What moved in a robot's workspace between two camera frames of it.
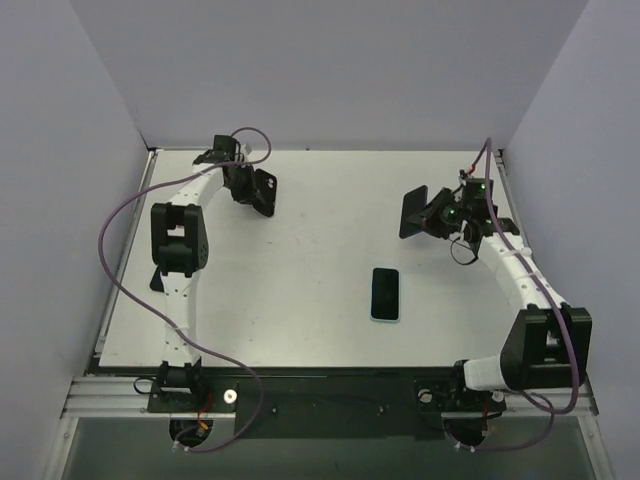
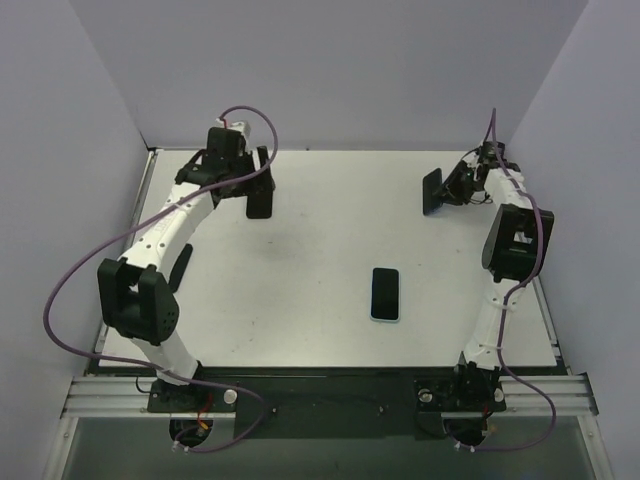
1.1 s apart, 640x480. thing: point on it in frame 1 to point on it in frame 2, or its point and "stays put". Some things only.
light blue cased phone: x=385 y=294 stays put
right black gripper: x=432 y=214 to x=447 y=188
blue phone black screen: x=413 y=202 to x=432 y=184
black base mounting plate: x=303 y=403 stays put
